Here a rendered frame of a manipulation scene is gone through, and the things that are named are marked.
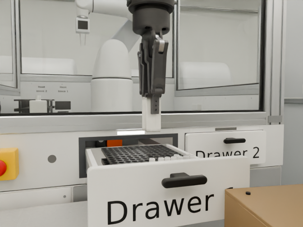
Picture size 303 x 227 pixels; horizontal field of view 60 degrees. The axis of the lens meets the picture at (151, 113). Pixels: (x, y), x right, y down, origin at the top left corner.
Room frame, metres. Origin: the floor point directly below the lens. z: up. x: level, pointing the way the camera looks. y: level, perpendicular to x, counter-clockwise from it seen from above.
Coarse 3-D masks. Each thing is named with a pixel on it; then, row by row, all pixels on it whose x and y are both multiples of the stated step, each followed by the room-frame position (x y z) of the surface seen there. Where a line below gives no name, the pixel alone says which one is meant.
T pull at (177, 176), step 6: (174, 174) 0.42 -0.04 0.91; (180, 174) 0.42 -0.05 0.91; (186, 174) 0.42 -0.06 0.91; (162, 180) 0.39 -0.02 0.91; (168, 180) 0.39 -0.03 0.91; (174, 180) 0.39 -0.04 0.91; (180, 180) 0.39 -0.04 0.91; (186, 180) 0.40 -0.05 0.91; (192, 180) 0.40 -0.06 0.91; (198, 180) 0.40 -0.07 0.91; (204, 180) 0.41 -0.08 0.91; (168, 186) 0.39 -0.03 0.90; (174, 186) 0.39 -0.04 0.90; (180, 186) 0.39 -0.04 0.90
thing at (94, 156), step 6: (162, 144) 0.80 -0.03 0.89; (168, 144) 0.81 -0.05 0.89; (90, 150) 0.70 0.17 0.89; (96, 150) 0.74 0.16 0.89; (174, 150) 0.74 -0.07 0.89; (180, 150) 0.70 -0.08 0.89; (90, 156) 0.63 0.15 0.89; (96, 156) 0.74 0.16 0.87; (102, 156) 0.74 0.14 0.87; (90, 162) 0.59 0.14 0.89; (96, 162) 0.74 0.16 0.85
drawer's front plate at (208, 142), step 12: (216, 132) 0.82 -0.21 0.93; (228, 132) 0.83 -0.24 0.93; (240, 132) 0.84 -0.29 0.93; (252, 132) 0.86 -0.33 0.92; (264, 132) 0.87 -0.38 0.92; (192, 144) 0.79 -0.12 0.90; (204, 144) 0.80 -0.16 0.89; (216, 144) 0.82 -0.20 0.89; (228, 144) 0.83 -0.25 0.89; (240, 144) 0.84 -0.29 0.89; (252, 144) 0.86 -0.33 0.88; (264, 144) 0.87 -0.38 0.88; (252, 156) 0.86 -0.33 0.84; (264, 156) 0.87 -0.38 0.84
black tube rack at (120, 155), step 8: (104, 152) 0.65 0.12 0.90; (112, 152) 0.66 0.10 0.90; (120, 152) 0.65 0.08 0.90; (128, 152) 0.65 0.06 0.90; (136, 152) 0.66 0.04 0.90; (144, 152) 0.65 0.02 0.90; (152, 152) 0.65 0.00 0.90; (160, 152) 0.65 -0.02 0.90; (168, 152) 0.65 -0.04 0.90; (176, 152) 0.65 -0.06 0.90; (104, 160) 0.69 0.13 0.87; (112, 160) 0.57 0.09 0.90; (120, 160) 0.57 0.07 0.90; (128, 160) 0.56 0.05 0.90; (136, 160) 0.56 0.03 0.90; (144, 160) 0.57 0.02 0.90
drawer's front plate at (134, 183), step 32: (192, 160) 0.44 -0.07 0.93; (224, 160) 0.46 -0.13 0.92; (96, 192) 0.39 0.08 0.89; (128, 192) 0.41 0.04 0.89; (160, 192) 0.42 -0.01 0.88; (192, 192) 0.44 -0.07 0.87; (224, 192) 0.46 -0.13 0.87; (96, 224) 0.39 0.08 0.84; (128, 224) 0.41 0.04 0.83; (160, 224) 0.42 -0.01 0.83
